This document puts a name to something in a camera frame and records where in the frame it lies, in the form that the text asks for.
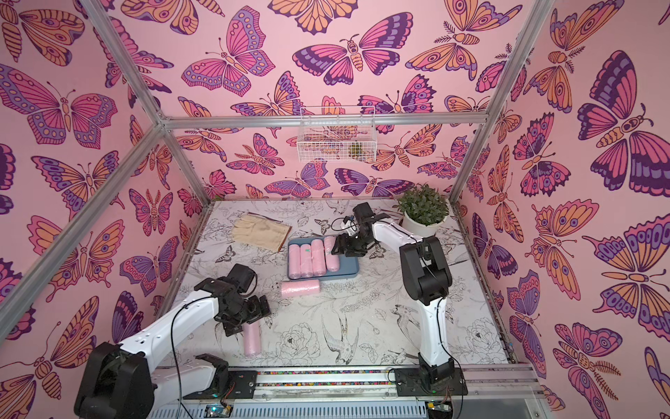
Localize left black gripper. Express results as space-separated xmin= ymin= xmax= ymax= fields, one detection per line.
xmin=226 ymin=293 xmax=273 ymax=335

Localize white wire basket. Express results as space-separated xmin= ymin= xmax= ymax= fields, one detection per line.
xmin=295 ymin=106 xmax=378 ymax=164

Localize aluminium frame struts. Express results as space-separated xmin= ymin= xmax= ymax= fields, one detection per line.
xmin=0 ymin=0 xmax=558 ymax=419

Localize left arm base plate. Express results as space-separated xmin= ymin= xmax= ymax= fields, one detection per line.
xmin=184 ymin=370 xmax=258 ymax=401

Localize blue plastic storage box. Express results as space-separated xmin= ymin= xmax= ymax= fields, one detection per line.
xmin=288 ymin=237 xmax=359 ymax=280

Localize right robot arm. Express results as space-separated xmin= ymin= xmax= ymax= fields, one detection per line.
xmin=331 ymin=202 xmax=457 ymax=388

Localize aluminium front rail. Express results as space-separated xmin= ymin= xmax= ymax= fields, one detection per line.
xmin=147 ymin=365 xmax=553 ymax=418

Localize beige cloth with red trim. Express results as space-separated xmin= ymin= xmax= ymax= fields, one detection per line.
xmin=231 ymin=213 xmax=291 ymax=252

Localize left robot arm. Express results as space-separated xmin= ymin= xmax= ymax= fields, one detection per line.
xmin=73 ymin=264 xmax=270 ymax=418

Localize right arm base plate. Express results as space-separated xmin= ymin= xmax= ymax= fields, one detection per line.
xmin=392 ymin=368 xmax=469 ymax=397

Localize potted green plant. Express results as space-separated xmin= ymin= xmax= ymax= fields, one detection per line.
xmin=398 ymin=183 xmax=450 ymax=237

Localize pink trash bag roll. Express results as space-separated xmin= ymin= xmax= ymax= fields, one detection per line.
xmin=243 ymin=321 xmax=262 ymax=357
xmin=281 ymin=279 xmax=320 ymax=299
xmin=311 ymin=238 xmax=327 ymax=277
xmin=323 ymin=236 xmax=340 ymax=272
xmin=299 ymin=244 xmax=314 ymax=279
xmin=288 ymin=244 xmax=302 ymax=279

